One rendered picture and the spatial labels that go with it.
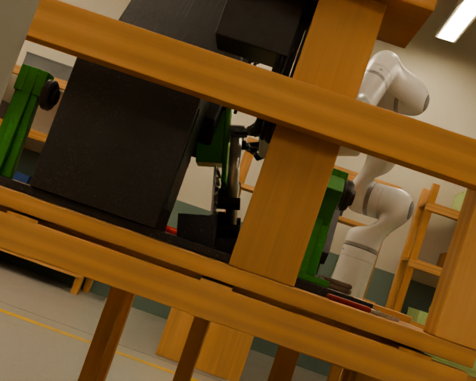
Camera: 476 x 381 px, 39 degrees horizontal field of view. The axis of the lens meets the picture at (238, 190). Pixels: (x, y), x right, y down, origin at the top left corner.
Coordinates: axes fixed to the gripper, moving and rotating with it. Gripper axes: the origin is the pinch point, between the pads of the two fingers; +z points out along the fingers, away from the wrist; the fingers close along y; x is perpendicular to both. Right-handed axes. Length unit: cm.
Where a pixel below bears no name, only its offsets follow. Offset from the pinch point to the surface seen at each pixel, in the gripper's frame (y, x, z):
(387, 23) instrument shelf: 34.5, 3.9, -32.4
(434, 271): -371, -308, -203
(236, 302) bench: -3, 53, 1
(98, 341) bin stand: -71, 10, 43
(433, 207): -328, -352, -203
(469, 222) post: 10, 42, -46
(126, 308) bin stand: -79, -10, 37
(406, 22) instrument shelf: 37, 8, -35
